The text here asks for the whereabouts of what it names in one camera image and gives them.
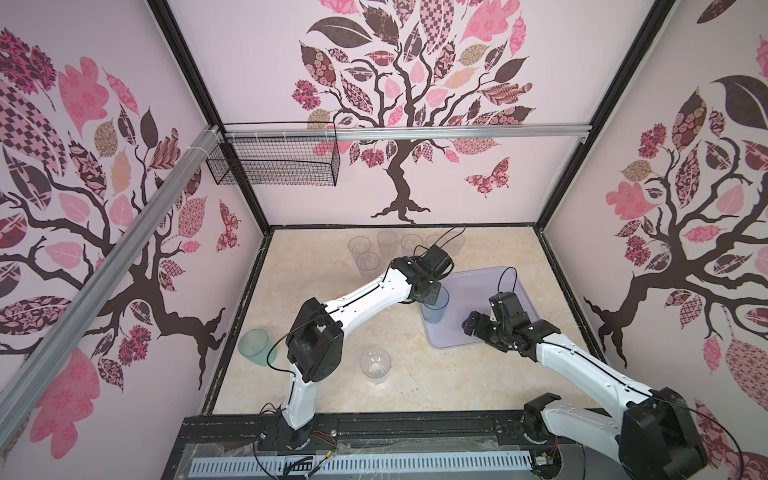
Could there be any white perforated cable duct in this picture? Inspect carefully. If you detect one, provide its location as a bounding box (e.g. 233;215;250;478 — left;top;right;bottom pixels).
187;451;532;479

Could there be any aluminium rail left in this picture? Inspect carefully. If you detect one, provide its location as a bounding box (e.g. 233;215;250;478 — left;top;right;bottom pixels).
1;125;222;448

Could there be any black left corner post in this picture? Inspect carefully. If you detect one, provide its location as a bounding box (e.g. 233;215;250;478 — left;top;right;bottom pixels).
147;0;271;235

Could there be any clear cup second row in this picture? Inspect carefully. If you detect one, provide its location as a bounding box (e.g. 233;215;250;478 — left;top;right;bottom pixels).
356;251;382;282

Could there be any clear faceted glass tumbler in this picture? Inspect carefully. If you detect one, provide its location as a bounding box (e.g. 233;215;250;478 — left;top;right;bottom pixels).
400;233;423;257

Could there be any black corner frame post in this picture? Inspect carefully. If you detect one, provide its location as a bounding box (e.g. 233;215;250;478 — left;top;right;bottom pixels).
535;0;677;232

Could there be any aluminium rail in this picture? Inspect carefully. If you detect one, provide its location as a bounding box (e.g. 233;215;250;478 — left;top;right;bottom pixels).
1;125;222;448
225;124;592;142

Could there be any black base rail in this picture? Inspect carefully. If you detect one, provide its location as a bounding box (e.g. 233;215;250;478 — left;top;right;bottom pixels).
177;410;555;451

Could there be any blue ribbed plastic cup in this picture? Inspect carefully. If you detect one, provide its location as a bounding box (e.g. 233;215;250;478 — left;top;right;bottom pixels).
421;286;450;324

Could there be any aluminium rail back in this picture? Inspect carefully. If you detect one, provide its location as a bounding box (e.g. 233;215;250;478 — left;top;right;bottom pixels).
225;124;592;142

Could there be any frosted dimpled clear cup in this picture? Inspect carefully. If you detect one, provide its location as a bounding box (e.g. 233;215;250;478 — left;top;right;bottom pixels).
442;232;466;258

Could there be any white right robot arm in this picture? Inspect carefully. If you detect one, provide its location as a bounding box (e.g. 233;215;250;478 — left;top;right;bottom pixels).
462;292;709;479

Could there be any teal dimpled plastic cup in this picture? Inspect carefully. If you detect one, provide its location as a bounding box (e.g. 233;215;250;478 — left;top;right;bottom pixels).
237;329;278;367

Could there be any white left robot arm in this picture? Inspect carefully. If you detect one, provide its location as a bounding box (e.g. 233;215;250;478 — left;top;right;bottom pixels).
282;245;454;431

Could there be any clear glass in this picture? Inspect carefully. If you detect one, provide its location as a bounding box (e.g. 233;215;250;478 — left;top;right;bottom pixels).
360;348;392;384

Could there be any lilac plastic tray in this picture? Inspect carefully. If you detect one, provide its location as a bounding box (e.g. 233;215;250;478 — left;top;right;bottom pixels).
423;267;540;349

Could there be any clear cup back row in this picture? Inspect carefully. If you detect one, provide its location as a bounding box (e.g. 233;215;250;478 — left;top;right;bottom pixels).
376;229;399;262
347;236;371;259

